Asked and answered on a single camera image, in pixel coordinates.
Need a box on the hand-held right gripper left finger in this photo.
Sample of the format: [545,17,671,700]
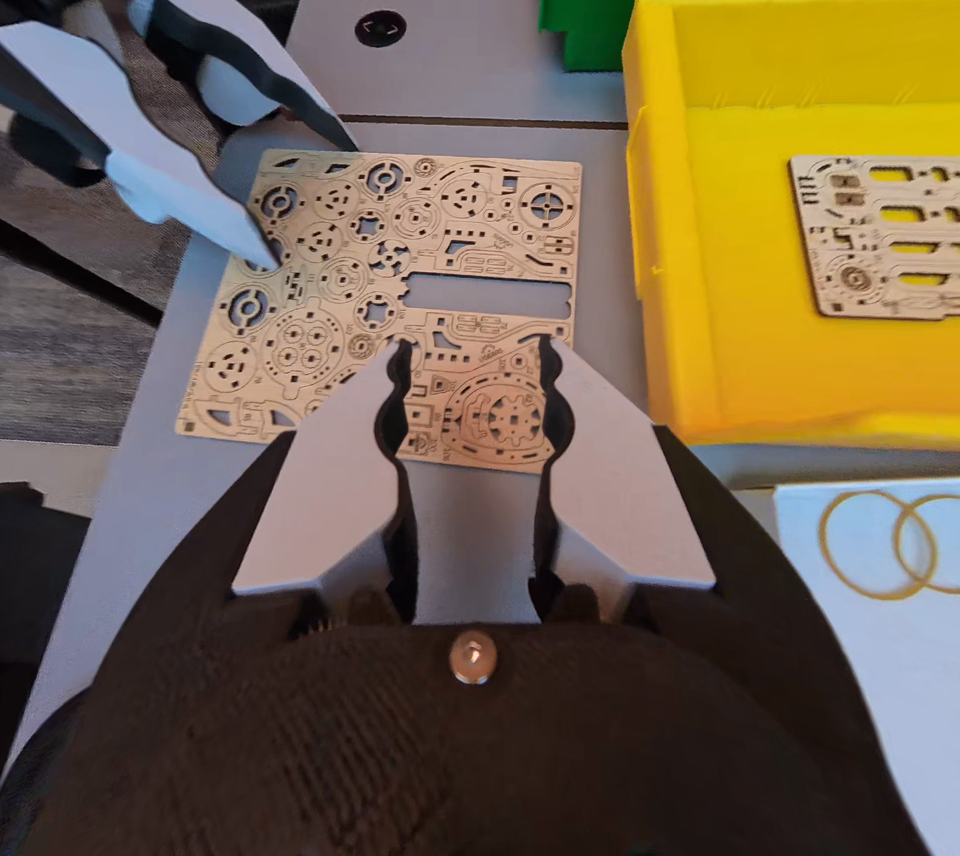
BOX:
[231,337,420,623]

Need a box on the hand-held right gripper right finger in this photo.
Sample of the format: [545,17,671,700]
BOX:
[528,335,719,623]

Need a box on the tan rubber band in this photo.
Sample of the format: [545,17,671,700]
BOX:
[894,492,960,596]
[817,490,939,602]

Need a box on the white cardboard box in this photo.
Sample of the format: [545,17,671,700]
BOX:
[772,481,960,856]

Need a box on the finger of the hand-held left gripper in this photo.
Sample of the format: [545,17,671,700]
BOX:
[127,0,360,154]
[0,20,285,272]

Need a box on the yellow plastic bin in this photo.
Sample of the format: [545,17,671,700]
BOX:
[621,0,960,452]

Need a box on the black table grommet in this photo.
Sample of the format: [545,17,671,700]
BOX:
[354,9,408,49]

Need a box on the wooden parts sheet with cutouts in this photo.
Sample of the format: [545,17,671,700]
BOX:
[787,155,960,321]

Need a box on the laser-cut wooden parts sheet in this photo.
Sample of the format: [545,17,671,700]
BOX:
[174,150,585,476]

